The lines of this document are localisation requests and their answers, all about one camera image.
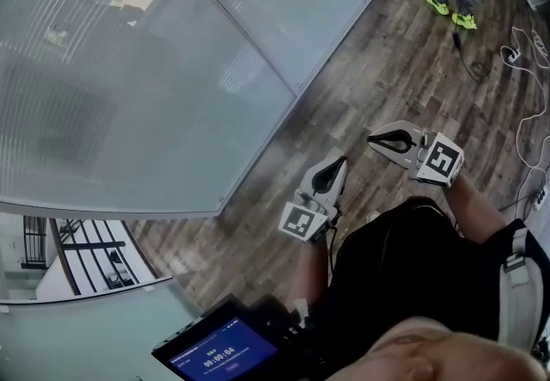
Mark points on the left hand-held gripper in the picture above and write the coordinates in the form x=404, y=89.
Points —
x=298, y=224

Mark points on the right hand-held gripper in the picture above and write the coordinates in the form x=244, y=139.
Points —
x=442, y=160

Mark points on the person's left forearm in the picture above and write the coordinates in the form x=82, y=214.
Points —
x=309, y=276

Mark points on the person's right forearm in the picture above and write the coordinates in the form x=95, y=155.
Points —
x=477, y=207

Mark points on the person's white shoe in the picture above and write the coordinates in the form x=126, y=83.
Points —
x=374, y=216

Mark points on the person's black shirt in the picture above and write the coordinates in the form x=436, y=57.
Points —
x=408, y=267

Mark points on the white power strip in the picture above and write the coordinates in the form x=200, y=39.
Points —
x=513, y=54
x=542, y=198

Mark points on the black tablet with blue screen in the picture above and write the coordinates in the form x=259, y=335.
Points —
x=223, y=358

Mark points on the person's face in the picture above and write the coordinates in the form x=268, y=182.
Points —
x=429, y=358

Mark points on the black framed window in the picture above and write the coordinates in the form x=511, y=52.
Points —
x=94, y=259

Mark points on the black metal railing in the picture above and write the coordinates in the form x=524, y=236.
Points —
x=34, y=241

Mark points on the frosted glass door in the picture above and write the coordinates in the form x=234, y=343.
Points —
x=64, y=336

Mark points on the metal window frame post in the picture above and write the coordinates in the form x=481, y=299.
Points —
x=258, y=46

